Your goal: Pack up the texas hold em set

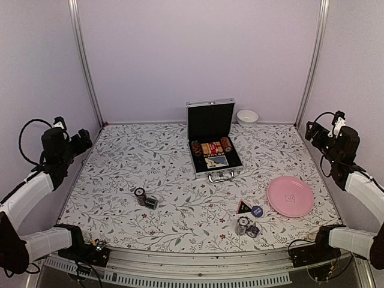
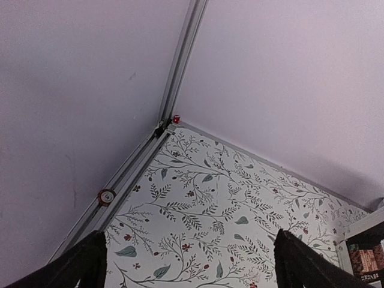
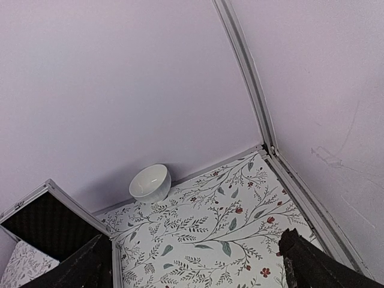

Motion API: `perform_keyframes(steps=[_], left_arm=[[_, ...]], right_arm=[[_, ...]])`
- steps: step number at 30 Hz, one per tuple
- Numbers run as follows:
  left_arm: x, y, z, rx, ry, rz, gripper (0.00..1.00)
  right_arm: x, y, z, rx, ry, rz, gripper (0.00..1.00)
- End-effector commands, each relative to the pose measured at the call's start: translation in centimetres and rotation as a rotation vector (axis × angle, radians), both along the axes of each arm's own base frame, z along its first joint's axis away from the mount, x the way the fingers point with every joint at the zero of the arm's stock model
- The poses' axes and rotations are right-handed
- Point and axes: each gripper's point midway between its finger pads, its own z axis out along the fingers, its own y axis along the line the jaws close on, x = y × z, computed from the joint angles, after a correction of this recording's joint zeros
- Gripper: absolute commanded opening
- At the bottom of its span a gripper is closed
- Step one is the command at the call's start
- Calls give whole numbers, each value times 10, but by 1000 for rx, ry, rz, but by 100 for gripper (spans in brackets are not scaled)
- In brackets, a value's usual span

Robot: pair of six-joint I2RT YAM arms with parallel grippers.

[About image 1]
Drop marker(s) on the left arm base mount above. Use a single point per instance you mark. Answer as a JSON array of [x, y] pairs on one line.
[[95, 253]]

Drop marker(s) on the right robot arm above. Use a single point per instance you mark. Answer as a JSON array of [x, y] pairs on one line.
[[339, 146]]

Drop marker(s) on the orange chip row left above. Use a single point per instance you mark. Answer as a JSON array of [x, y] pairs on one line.
[[196, 148]]

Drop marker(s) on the orange chip row right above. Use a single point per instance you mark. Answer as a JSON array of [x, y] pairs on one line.
[[226, 144]]

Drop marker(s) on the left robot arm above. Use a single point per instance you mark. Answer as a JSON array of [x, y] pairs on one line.
[[59, 152]]

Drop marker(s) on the playing card deck red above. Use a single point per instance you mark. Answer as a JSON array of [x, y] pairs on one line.
[[211, 148]]

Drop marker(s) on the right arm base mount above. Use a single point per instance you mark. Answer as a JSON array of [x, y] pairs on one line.
[[304, 253]]

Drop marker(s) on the blue small blind button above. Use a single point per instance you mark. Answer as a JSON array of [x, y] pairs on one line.
[[257, 211]]

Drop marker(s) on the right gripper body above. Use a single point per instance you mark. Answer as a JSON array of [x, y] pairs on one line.
[[318, 143]]

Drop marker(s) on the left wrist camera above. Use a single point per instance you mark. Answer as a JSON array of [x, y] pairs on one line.
[[59, 122]]

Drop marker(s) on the black chip stack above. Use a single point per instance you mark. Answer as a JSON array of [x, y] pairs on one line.
[[151, 203], [140, 196]]

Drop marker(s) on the aluminium poker case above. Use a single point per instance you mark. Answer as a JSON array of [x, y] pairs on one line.
[[209, 121]]

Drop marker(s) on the blue booklet card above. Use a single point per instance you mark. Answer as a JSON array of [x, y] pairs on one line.
[[216, 162]]

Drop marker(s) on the floral table mat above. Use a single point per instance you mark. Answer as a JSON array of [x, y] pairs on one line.
[[193, 215]]

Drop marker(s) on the white bowl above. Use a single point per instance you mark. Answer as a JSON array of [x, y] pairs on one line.
[[247, 118]]

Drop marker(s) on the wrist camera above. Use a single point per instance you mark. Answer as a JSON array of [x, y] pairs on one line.
[[59, 122], [337, 123]]

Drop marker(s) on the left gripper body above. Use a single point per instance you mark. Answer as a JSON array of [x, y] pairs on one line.
[[80, 147]]

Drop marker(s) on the purple chip stack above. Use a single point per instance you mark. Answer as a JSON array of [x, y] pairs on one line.
[[252, 231]]

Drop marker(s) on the pink plate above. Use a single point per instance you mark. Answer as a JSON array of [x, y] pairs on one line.
[[290, 196]]

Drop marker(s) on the orange chip row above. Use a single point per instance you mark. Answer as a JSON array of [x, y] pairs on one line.
[[226, 144], [196, 148]]

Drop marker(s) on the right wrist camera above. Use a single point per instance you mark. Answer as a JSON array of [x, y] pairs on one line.
[[337, 123]]

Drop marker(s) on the triangular all-in button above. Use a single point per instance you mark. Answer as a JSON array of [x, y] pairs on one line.
[[243, 208]]

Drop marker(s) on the grey chip stack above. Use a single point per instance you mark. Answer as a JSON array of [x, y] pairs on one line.
[[242, 225]]

